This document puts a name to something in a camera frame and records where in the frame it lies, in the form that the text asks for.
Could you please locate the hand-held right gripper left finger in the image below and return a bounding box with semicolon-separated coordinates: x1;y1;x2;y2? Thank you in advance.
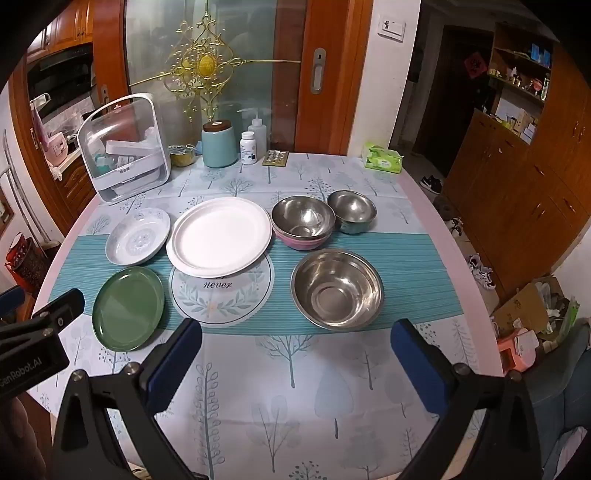
50;318;208;480

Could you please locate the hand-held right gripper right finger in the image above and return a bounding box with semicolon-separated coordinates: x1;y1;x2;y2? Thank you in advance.
390;318;543;480

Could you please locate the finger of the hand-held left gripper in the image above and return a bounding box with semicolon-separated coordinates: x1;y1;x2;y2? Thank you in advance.
30;288;86;334
0;285;27;325

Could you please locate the green plate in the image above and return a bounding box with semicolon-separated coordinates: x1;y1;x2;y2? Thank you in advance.
91;267;166;352

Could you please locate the blue floral patterned plate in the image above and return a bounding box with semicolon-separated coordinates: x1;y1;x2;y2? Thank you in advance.
105;207;171;267

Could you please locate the large white plate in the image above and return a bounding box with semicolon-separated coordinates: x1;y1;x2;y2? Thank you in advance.
166;197;273;278

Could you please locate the red basket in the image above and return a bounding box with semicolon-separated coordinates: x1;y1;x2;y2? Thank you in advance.
4;233;47;294

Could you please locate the pink plastic container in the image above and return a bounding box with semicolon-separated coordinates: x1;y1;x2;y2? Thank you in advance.
496;329;539;374

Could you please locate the large steel bowl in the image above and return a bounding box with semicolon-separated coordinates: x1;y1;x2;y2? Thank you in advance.
291;248;385;332

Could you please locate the tree print tablecloth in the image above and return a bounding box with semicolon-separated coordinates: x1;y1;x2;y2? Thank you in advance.
28;151;506;480

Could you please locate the cardboard box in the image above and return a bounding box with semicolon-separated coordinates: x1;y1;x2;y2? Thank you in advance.
492;276;580;354

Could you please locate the grey-blue chair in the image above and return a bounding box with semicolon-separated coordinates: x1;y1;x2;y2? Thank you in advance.
522;318;591;480

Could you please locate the pink rice cooker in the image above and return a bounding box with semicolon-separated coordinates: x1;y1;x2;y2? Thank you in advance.
45;131;71;163

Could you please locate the small steel bowl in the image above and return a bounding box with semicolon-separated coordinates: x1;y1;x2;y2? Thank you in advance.
327;189;378;234

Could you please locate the pink steel bowl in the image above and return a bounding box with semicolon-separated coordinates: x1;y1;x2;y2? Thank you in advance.
271;196;337;251

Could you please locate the small yellow tin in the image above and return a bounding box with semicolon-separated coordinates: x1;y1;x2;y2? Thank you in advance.
168;144;199;168

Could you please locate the green tissue pack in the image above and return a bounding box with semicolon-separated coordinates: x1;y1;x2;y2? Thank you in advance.
363;142;403;174

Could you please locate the wooden shelf cabinet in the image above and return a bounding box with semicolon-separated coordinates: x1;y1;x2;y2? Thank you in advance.
445;21;591;296

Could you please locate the teal canister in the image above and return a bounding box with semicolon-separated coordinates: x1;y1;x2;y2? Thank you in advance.
201;120;239;169

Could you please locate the white pill bottle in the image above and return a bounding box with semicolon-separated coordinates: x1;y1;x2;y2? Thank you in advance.
239;131;257;165

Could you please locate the black range hood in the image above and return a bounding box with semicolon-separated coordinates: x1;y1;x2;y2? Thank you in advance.
26;44;95;107

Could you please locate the white squeeze bottle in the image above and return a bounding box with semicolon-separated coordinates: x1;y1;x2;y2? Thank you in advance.
238;109;269;158

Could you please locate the glass door gold ornament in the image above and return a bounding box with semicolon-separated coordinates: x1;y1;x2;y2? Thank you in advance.
122;0;306;154

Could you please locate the clear storage box white handle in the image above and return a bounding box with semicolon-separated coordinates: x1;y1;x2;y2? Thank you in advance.
77;93;172;204

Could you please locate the metal door handle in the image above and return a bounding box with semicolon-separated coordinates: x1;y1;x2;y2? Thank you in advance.
310;47;325;95

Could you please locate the white light switch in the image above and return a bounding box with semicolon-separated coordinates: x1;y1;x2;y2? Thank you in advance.
378;13;407;40

